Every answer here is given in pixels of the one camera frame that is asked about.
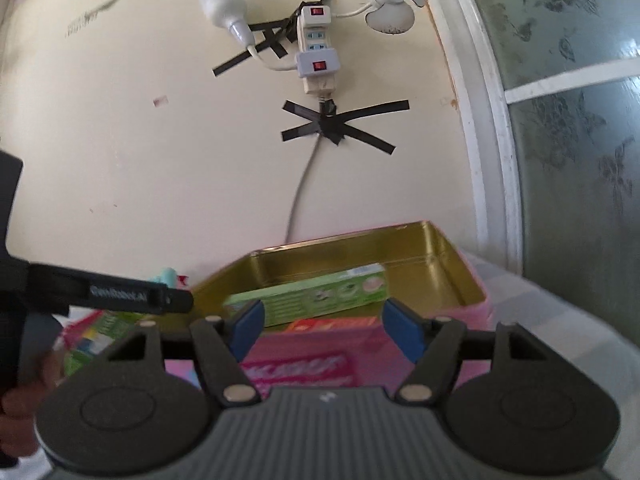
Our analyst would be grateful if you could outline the blue green toothpaste box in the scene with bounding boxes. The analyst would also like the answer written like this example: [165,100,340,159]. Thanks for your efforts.
[62,311,143,377]

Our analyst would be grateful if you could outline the green rectangular carton box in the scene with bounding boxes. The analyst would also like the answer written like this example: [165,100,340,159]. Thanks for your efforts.
[222,263,388,327]

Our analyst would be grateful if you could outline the teal plush teddy bear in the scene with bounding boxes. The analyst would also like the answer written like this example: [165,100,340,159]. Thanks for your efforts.
[150,268,189,289]

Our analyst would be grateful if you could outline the small red carton box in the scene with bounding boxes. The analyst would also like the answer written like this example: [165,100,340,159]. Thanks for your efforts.
[285,316,380,333]

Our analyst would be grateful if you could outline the person's left hand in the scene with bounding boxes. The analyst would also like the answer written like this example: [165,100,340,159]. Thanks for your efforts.
[1,351,63,458]

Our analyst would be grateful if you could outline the pink macaron biscuit tin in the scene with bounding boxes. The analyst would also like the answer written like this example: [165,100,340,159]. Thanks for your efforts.
[160,221,494,396]

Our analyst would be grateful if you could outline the striped blue bed sheet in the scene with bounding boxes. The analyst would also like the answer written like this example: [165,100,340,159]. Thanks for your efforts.
[0,251,640,480]

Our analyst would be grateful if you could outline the black tape cross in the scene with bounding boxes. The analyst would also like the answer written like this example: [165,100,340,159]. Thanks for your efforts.
[281,100,410,155]

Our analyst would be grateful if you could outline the white power strip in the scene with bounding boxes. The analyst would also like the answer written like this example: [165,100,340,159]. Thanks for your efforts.
[295,3,341,100]

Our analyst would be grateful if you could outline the frosted floral window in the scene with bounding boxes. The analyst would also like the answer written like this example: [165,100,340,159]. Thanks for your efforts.
[430,0,639,340]

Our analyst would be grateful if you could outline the black upper tape strips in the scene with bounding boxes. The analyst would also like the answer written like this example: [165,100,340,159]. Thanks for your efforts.
[211,0,346,78]

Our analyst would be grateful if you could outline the white light bulb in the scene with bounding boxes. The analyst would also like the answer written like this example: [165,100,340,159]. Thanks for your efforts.
[198,0,255,50]

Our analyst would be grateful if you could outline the grey power cable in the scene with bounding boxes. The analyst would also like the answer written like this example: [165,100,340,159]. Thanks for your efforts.
[284,94,334,246]

